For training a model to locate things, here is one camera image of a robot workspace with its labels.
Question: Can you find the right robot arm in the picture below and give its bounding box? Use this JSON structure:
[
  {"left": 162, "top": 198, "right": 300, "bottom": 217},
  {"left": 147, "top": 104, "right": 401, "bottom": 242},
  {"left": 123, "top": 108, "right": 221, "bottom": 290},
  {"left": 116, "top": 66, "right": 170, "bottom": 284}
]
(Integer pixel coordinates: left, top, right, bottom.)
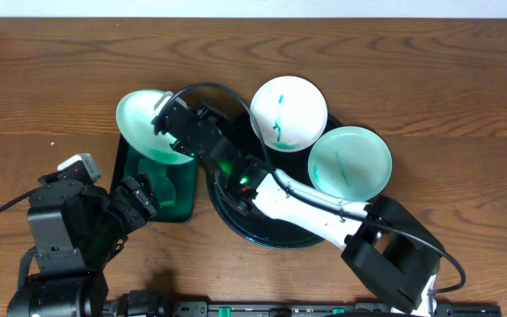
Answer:
[{"left": 152, "top": 101, "right": 444, "bottom": 314}]

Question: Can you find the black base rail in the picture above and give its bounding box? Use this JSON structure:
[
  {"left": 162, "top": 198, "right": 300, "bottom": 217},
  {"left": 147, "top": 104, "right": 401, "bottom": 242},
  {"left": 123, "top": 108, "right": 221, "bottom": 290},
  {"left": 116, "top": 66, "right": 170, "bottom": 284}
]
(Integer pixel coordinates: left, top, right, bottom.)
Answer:
[{"left": 102, "top": 291, "right": 503, "bottom": 317}]

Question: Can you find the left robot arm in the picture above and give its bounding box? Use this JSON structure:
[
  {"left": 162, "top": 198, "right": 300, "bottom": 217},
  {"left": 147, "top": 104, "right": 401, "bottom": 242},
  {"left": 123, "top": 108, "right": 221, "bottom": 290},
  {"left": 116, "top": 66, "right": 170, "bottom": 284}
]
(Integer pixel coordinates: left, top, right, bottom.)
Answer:
[{"left": 7, "top": 173, "right": 159, "bottom": 317}]

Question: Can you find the black rectangular tray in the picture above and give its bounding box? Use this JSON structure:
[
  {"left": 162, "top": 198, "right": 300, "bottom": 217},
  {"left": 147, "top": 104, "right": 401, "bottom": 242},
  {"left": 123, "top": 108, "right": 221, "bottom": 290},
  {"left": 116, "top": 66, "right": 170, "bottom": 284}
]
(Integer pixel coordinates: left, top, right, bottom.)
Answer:
[{"left": 111, "top": 136, "right": 197, "bottom": 223}]

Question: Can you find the light green plate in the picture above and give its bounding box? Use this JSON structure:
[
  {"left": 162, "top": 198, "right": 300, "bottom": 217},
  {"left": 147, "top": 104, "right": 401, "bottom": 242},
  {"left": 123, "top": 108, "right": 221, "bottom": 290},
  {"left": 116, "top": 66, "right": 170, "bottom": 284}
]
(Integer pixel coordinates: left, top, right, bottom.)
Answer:
[
  {"left": 116, "top": 89, "right": 193, "bottom": 165},
  {"left": 308, "top": 126, "right": 393, "bottom": 201}
]

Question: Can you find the white plate with green stains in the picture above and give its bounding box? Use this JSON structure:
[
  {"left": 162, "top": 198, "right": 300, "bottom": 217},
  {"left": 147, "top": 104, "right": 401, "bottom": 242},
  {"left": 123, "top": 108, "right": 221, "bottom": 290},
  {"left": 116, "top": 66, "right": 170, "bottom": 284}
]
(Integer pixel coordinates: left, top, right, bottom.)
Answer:
[{"left": 250, "top": 76, "right": 328, "bottom": 152}]

